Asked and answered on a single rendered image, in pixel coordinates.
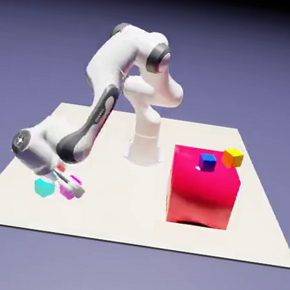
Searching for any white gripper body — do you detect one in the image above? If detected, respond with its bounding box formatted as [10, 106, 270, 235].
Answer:
[49, 168, 88, 200]

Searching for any small magenta cube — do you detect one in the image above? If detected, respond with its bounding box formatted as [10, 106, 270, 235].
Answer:
[57, 173, 84, 202]

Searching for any small cyan cube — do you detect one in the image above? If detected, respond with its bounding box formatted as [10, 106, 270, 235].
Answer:
[32, 176, 57, 200]

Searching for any small blue cube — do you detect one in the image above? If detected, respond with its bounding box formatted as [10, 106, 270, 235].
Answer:
[197, 152, 218, 173]

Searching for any small orange cube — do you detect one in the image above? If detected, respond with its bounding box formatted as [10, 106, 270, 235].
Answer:
[220, 146, 245, 171]

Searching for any large red box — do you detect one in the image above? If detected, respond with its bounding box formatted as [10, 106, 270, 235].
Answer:
[163, 144, 245, 232]

